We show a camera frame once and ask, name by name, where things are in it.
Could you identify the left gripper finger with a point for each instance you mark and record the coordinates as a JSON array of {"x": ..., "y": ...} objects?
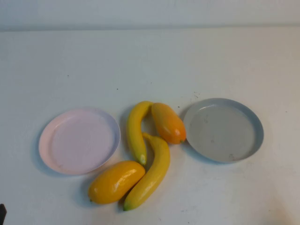
[{"x": 2, "y": 212}]

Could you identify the yellow mango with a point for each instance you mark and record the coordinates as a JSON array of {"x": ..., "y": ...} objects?
[{"x": 114, "y": 182}]

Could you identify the yellow banana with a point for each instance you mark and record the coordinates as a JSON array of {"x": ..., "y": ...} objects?
[
  {"x": 150, "y": 178},
  {"x": 134, "y": 133}
]

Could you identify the orange mango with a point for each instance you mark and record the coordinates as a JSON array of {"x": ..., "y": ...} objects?
[{"x": 168, "y": 124}]

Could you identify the pink round plate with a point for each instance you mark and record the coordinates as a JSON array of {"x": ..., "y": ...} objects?
[{"x": 79, "y": 140}]

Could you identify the grey round plate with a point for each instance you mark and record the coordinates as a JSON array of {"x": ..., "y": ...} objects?
[{"x": 222, "y": 131}]

